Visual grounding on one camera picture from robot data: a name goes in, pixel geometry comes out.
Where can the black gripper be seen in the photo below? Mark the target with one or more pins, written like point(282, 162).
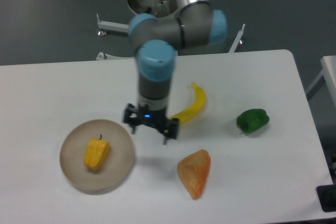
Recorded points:
point(156, 119)

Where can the yellow bell pepper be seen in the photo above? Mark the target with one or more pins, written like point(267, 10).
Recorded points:
point(95, 153)

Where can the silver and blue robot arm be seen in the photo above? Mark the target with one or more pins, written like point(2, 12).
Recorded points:
point(155, 42)

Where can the beige round plate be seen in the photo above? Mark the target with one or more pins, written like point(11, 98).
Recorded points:
point(117, 164)

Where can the green bell pepper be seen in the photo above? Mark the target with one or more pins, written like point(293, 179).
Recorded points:
point(252, 120)

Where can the yellow banana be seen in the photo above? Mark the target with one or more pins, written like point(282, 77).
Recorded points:
point(195, 108)

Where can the orange triangular pastry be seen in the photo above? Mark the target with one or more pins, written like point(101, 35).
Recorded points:
point(193, 172)

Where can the white side table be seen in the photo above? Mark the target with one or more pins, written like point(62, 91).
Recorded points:
point(325, 76)

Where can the black device at table edge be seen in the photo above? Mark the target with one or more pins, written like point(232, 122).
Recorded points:
point(326, 195)

